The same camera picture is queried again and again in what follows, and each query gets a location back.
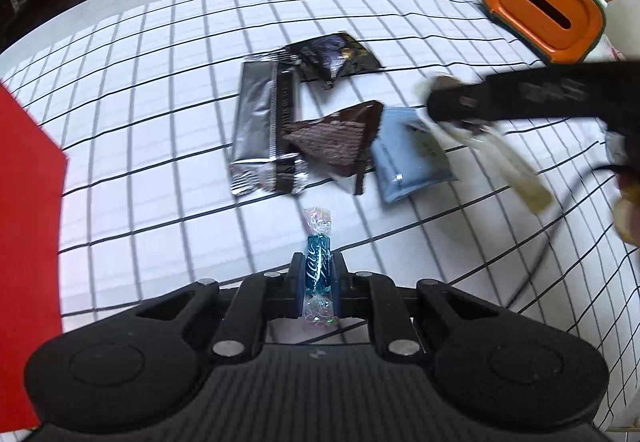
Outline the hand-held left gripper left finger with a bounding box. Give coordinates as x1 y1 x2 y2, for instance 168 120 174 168
132 252 306 363

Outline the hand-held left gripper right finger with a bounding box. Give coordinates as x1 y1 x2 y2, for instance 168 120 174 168
332 252 506 363

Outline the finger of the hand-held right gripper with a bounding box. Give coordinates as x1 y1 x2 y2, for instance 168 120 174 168
427 65 608 123

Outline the blue candy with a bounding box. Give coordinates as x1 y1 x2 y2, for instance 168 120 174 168
300 206 338 325

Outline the cream snack packet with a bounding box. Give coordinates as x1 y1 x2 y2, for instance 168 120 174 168
415 75 556 215

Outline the person's right hand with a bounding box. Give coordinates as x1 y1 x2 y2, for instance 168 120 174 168
612 172 640 245

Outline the orange tissue box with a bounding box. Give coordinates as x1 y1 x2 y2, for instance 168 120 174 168
479 0 608 64

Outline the light blue snack packet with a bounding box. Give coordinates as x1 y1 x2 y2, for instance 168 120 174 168
369 106 458 204

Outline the brown triangular cake packet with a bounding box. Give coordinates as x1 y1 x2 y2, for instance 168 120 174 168
280 101 385 196

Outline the black snack packet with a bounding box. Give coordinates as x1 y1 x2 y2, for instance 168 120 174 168
285 32 386 90

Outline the silver snack packet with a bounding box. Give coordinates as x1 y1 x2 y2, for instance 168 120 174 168
229 60 308 197

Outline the checked white tablecloth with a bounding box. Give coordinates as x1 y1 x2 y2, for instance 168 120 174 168
0 0 640 433

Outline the black cable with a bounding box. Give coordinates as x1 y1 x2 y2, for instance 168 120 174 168
505 157 621 310

